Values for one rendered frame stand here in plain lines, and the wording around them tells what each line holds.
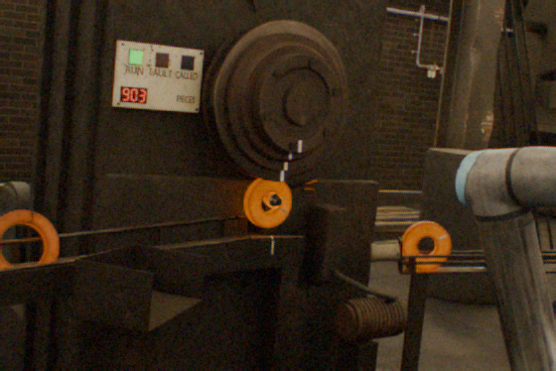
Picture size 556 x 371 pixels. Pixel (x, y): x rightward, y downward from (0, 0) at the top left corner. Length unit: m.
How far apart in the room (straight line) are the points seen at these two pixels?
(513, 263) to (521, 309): 0.10
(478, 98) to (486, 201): 5.00
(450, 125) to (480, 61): 0.58
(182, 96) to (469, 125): 4.39
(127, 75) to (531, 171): 1.20
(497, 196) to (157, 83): 1.12
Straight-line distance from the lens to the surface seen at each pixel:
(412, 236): 2.70
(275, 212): 2.55
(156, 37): 2.46
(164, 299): 2.16
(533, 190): 1.66
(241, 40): 2.41
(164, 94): 2.45
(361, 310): 2.60
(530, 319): 1.80
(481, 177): 1.71
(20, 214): 2.28
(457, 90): 6.90
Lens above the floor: 1.15
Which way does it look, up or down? 6 degrees down
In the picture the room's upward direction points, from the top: 5 degrees clockwise
